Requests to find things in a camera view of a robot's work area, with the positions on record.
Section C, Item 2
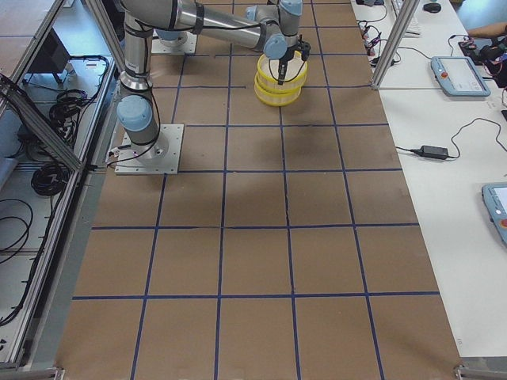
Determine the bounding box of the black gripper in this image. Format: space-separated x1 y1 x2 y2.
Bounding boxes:
277 36 299 85

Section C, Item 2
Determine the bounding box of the yellow bamboo steamer top layer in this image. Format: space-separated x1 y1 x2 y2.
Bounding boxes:
256 50 309 93

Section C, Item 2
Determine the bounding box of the yellow bamboo steamer layer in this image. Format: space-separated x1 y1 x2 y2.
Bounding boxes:
254 77 301 107
256 50 309 93

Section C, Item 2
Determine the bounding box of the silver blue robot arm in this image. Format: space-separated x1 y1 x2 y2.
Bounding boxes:
116 1 311 162

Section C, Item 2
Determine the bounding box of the yellow bamboo steamer bottom layer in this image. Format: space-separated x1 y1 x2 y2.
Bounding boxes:
254 77 301 107

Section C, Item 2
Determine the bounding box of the white keyboard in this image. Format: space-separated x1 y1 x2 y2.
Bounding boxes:
391 0 421 37

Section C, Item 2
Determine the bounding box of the black computer mouse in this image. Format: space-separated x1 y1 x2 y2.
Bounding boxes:
423 2 441 13

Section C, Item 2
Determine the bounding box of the blue teach pendant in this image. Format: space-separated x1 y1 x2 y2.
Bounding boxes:
482 182 507 245
430 56 490 97

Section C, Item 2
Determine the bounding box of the black power adapter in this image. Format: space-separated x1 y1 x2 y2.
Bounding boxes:
410 145 449 160

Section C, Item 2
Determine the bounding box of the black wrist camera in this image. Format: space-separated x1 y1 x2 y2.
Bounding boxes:
296 34 311 62

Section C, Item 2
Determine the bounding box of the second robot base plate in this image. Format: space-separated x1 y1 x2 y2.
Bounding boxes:
151 32 197 55

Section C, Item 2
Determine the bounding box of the aluminium frame post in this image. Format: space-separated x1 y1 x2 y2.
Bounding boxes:
372 20 406 89

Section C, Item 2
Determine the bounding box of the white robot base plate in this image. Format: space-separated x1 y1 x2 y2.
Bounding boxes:
114 124 184 175

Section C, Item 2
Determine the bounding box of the black cable bundle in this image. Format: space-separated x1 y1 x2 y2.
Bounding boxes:
30 162 71 196

